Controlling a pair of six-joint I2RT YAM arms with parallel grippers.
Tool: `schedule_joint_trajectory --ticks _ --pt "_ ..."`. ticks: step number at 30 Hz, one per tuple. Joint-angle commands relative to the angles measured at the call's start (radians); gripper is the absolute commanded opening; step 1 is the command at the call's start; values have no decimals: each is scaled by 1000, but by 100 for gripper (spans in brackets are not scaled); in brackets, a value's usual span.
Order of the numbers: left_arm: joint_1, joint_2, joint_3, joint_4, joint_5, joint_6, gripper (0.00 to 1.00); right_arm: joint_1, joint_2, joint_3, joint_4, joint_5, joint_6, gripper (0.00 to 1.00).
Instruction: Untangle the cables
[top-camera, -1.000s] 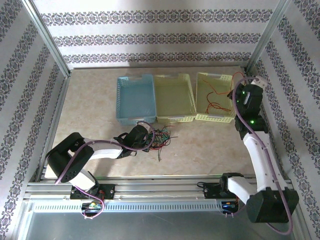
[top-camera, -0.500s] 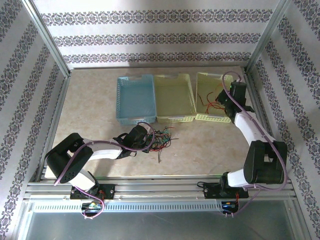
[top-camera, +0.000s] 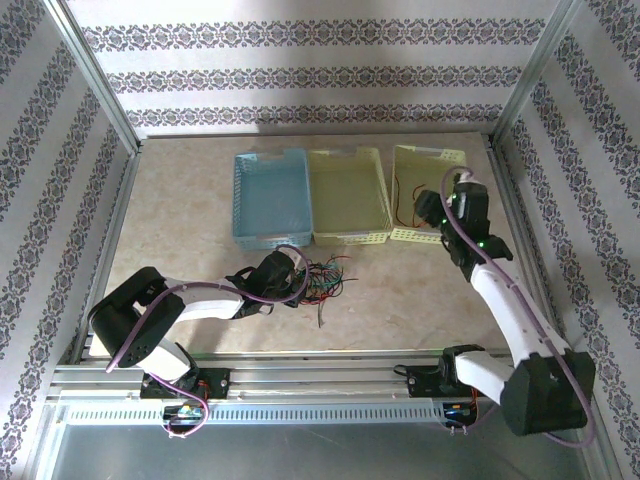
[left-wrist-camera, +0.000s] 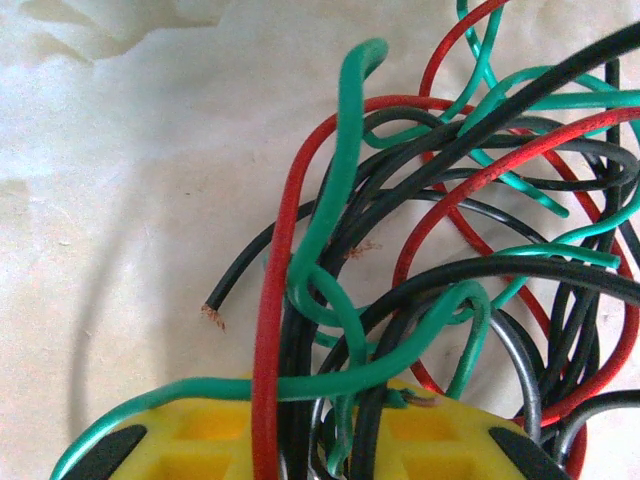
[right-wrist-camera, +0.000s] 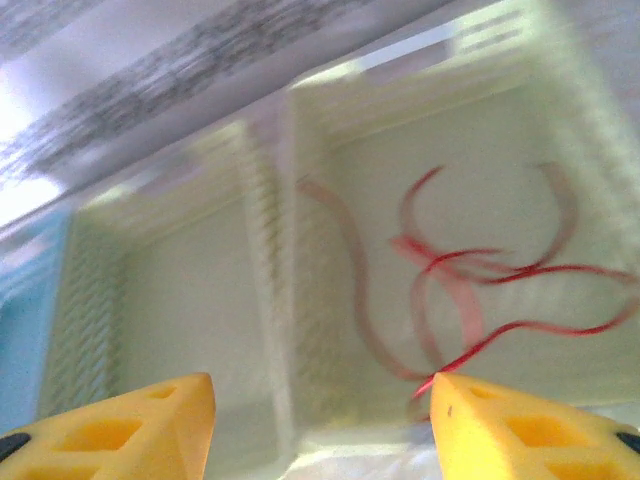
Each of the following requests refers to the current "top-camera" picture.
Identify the blue perforated plastic basket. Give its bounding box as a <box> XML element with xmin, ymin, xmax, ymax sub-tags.
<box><xmin>230</xmin><ymin>147</ymin><xmax>315</xmax><ymax>251</ymax></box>

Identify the pale yellow perforated basket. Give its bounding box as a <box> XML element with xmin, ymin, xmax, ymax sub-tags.
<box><xmin>389</xmin><ymin>143</ymin><xmax>469</xmax><ymax>245</ymax></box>
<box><xmin>305</xmin><ymin>146</ymin><xmax>394</xmax><ymax>248</ymax></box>

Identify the slotted grey cable duct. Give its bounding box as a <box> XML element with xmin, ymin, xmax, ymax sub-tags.
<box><xmin>62</xmin><ymin>402</ymin><xmax>446</xmax><ymax>426</ymax></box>

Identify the grey steel plate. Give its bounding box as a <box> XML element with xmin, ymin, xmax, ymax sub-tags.
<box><xmin>47</xmin><ymin>422</ymin><xmax>609</xmax><ymax>480</ymax></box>

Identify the red cable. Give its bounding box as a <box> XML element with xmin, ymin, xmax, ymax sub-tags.
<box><xmin>392</xmin><ymin>173</ymin><xmax>432</xmax><ymax>230</ymax></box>
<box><xmin>299</xmin><ymin>272</ymin><xmax>359</xmax><ymax>306</ymax></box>

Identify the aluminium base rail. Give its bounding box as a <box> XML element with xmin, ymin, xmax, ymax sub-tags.
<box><xmin>49</xmin><ymin>348</ymin><xmax>516</xmax><ymax>401</ymax></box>

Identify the aluminium side rail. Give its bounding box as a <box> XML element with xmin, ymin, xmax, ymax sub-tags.
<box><xmin>69</xmin><ymin>149</ymin><xmax>144</xmax><ymax>364</ymax></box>
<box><xmin>482</xmin><ymin>134</ymin><xmax>571</xmax><ymax>351</ymax></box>

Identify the aluminium corner post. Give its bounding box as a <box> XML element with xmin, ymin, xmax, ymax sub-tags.
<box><xmin>488</xmin><ymin>0</ymin><xmax>589</xmax><ymax>147</ymax></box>
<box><xmin>42</xmin><ymin>0</ymin><xmax>145</xmax><ymax>155</ymax></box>

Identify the left white cable bracket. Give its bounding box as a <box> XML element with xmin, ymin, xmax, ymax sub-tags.
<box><xmin>277</xmin><ymin>246</ymin><xmax>311</xmax><ymax>269</ymax></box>

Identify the black cable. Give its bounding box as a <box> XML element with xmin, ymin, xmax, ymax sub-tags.
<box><xmin>299</xmin><ymin>259</ymin><xmax>359</xmax><ymax>329</ymax></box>

